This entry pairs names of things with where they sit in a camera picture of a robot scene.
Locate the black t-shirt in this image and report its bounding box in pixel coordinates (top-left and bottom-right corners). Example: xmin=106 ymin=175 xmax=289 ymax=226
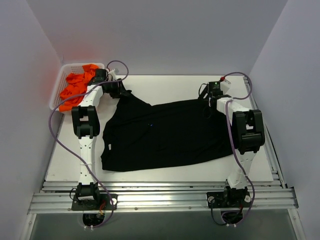
xmin=101 ymin=94 xmax=233 ymax=172

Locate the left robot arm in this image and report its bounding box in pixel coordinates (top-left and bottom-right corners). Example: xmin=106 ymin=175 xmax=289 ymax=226
xmin=71 ymin=67 xmax=129 ymax=210

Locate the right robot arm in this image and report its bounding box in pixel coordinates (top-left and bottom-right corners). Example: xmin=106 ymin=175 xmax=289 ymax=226
xmin=198 ymin=78 xmax=265 ymax=207

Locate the orange t-shirt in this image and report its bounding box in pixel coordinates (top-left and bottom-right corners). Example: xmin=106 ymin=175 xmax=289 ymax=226
xmin=59 ymin=64 xmax=100 ymax=112

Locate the white plastic basket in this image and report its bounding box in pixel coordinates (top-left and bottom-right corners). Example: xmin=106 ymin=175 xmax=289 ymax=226
xmin=49 ymin=63 xmax=105 ymax=115

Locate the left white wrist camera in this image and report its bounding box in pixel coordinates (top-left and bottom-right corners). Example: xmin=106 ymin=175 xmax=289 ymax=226
xmin=107 ymin=68 xmax=119 ymax=81

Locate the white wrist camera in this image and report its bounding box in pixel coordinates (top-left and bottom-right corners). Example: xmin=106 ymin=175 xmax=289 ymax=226
xmin=219 ymin=76 xmax=231 ymax=95
xmin=107 ymin=68 xmax=119 ymax=81

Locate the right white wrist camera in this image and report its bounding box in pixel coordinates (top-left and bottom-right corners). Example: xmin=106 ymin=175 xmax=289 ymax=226
xmin=219 ymin=76 xmax=231 ymax=95

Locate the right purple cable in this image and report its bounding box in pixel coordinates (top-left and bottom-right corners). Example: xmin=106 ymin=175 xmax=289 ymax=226
xmin=221 ymin=71 xmax=256 ymax=225

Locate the purple cable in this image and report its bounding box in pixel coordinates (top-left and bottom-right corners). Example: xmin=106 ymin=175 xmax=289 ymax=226
xmin=47 ymin=59 xmax=130 ymax=229
xmin=221 ymin=71 xmax=256 ymax=225

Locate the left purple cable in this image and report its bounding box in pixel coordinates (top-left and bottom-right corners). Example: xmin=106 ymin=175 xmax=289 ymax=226
xmin=47 ymin=59 xmax=130 ymax=229

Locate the right side aluminium rail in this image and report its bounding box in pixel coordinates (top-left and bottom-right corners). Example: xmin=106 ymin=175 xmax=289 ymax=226
xmin=243 ymin=76 xmax=287 ymax=188

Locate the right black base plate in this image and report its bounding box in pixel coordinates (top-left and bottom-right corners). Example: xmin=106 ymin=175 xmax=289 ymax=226
xmin=206 ymin=191 xmax=252 ymax=209

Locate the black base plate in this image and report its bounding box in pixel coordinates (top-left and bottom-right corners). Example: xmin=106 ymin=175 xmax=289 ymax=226
xmin=206 ymin=191 xmax=252 ymax=209
xmin=71 ymin=193 xmax=118 ymax=211

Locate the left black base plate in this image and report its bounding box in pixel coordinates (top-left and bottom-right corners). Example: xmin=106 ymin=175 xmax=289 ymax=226
xmin=71 ymin=193 xmax=118 ymax=211

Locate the aluminium rail frame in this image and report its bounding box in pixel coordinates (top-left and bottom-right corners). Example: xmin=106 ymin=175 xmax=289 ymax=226
xmin=28 ymin=180 xmax=298 ymax=214

